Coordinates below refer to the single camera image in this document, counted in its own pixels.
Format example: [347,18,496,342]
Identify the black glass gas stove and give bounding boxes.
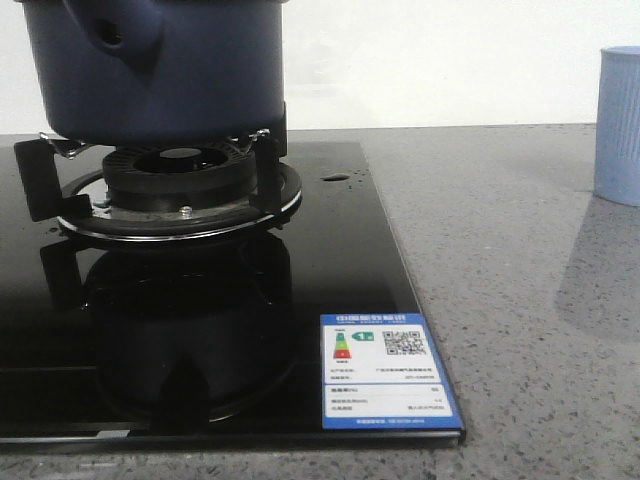
[1,141,466,453]

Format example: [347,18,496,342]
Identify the blue energy label sticker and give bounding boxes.
[320,313,464,433]

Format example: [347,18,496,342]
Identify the black metal pot support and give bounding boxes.
[14,117,302,243]

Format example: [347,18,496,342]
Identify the light blue ribbed cup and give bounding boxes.
[594,46,639,207]

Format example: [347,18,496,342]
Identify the dark blue cooking pot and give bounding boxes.
[22,1,285,145]

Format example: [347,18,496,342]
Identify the black gas burner head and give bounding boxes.
[102,142,257,213]

